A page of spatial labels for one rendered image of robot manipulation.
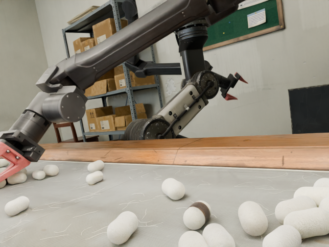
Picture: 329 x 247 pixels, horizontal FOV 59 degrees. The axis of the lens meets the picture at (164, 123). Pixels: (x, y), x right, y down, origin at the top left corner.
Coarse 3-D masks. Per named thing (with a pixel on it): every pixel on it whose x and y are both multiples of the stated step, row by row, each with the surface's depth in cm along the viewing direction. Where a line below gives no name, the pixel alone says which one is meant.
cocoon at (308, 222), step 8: (312, 208) 22; (320, 208) 21; (288, 216) 21; (296, 216) 21; (304, 216) 21; (312, 216) 21; (320, 216) 21; (328, 216) 21; (288, 224) 21; (296, 224) 21; (304, 224) 20; (312, 224) 20; (320, 224) 20; (328, 224) 20; (304, 232) 20; (312, 232) 21; (320, 232) 21; (328, 232) 21
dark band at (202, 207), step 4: (192, 204) 26; (196, 204) 26; (200, 204) 26; (204, 204) 26; (200, 208) 25; (204, 208) 26; (208, 208) 26; (204, 212) 25; (208, 212) 26; (208, 216) 26
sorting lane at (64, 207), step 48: (0, 192) 51; (48, 192) 46; (96, 192) 41; (144, 192) 38; (192, 192) 35; (240, 192) 32; (288, 192) 30; (0, 240) 30; (48, 240) 28; (96, 240) 26; (144, 240) 25; (240, 240) 22
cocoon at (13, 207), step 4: (12, 200) 37; (16, 200) 37; (20, 200) 38; (24, 200) 38; (28, 200) 39; (8, 204) 37; (12, 204) 37; (16, 204) 37; (20, 204) 37; (24, 204) 38; (28, 204) 39; (4, 208) 37; (8, 208) 36; (12, 208) 36; (16, 208) 37; (20, 208) 37; (24, 208) 38; (8, 212) 36; (12, 212) 36; (16, 212) 37
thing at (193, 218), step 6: (186, 210) 26; (192, 210) 25; (198, 210) 25; (210, 210) 26; (186, 216) 25; (192, 216) 25; (198, 216) 25; (204, 216) 25; (210, 216) 26; (186, 222) 25; (192, 222) 25; (198, 222) 25; (204, 222) 25; (192, 228) 25; (198, 228) 25
